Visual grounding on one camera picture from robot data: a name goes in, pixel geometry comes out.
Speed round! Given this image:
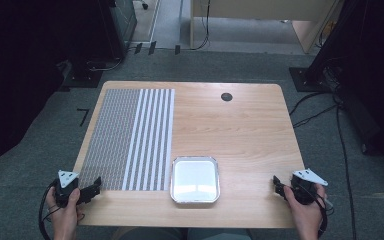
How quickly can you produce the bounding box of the black hanging desk cable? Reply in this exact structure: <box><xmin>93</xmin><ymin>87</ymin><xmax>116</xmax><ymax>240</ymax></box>
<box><xmin>179</xmin><ymin>0</ymin><xmax>212</xmax><ymax>52</ymax></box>

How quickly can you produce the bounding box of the light wooden desk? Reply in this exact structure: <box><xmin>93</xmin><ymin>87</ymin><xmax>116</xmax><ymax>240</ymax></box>
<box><xmin>189</xmin><ymin>0</ymin><xmax>345</xmax><ymax>55</ymax></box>

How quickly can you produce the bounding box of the grey floor cable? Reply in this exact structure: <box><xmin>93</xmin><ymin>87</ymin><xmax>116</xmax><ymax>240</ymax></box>
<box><xmin>85</xmin><ymin>46</ymin><xmax>138</xmax><ymax>73</ymax></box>

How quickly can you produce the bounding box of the person's right hand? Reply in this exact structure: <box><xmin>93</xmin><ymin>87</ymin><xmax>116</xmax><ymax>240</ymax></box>
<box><xmin>283</xmin><ymin>183</ymin><xmax>328</xmax><ymax>240</ymax></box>

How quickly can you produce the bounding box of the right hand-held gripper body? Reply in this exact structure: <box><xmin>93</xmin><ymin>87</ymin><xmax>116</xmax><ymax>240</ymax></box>
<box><xmin>289</xmin><ymin>167</ymin><xmax>329</xmax><ymax>205</ymax></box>

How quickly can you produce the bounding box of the person's left hand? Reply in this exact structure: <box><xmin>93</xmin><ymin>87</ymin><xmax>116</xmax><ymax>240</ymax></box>
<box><xmin>45</xmin><ymin>187</ymin><xmax>85</xmax><ymax>240</ymax></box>

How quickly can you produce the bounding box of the black stand base plate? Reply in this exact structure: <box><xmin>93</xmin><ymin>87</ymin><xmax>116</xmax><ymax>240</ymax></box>
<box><xmin>288</xmin><ymin>66</ymin><xmax>333</xmax><ymax>93</ymax></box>
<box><xmin>61</xmin><ymin>59</ymin><xmax>105</xmax><ymax>90</ymax></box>

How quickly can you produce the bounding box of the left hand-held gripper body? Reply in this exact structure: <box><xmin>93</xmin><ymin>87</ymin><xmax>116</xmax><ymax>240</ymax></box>
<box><xmin>53</xmin><ymin>169</ymin><xmax>81</xmax><ymax>208</ymax></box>

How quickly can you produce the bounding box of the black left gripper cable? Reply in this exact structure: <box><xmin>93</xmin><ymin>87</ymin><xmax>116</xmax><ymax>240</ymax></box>
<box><xmin>38</xmin><ymin>181</ymin><xmax>60</xmax><ymax>240</ymax></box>

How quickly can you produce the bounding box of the square silver metal tray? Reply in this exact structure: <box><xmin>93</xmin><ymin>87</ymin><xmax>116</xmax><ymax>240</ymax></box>
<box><xmin>169</xmin><ymin>155</ymin><xmax>221</xmax><ymax>205</ymax></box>

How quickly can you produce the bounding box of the long black floor cable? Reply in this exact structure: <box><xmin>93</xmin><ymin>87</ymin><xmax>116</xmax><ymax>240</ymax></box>
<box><xmin>334</xmin><ymin>105</ymin><xmax>358</xmax><ymax>240</ymax></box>

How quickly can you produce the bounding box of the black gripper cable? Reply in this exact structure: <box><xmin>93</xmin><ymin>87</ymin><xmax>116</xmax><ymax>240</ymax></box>
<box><xmin>313</xmin><ymin>191</ymin><xmax>335</xmax><ymax>239</ymax></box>
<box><xmin>38</xmin><ymin>181</ymin><xmax>60</xmax><ymax>240</ymax></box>

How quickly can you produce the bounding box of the black curtain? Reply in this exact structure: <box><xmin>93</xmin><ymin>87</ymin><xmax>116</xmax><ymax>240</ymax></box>
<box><xmin>308</xmin><ymin>0</ymin><xmax>384</xmax><ymax>169</ymax></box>
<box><xmin>0</xmin><ymin>0</ymin><xmax>128</xmax><ymax>178</ymax></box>

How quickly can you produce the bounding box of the grey woven striped placemat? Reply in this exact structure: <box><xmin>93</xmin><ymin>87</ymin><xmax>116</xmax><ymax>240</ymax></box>
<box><xmin>77</xmin><ymin>88</ymin><xmax>176</xmax><ymax>192</ymax></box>

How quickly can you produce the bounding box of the dark glass-front cabinet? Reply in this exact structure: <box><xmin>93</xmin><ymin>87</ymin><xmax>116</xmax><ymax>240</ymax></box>
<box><xmin>108</xmin><ymin>0</ymin><xmax>138</xmax><ymax>52</ymax></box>

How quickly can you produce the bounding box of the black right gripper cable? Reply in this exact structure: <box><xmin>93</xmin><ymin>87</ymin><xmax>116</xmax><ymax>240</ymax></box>
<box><xmin>313</xmin><ymin>191</ymin><xmax>335</xmax><ymax>239</ymax></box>

